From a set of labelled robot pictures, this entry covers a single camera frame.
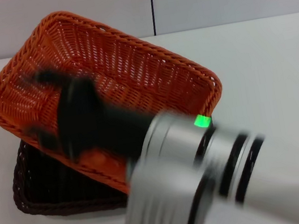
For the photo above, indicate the orange woven basket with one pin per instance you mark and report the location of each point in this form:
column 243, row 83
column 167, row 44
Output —
column 131, row 72

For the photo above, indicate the dark brown woven basket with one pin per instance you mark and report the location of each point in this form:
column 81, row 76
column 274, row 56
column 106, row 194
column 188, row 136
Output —
column 54, row 197

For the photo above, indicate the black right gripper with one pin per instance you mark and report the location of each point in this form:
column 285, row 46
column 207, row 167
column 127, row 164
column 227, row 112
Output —
column 87, row 116

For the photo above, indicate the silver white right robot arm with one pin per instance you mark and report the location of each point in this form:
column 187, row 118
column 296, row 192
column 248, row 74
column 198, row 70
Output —
column 185, row 186

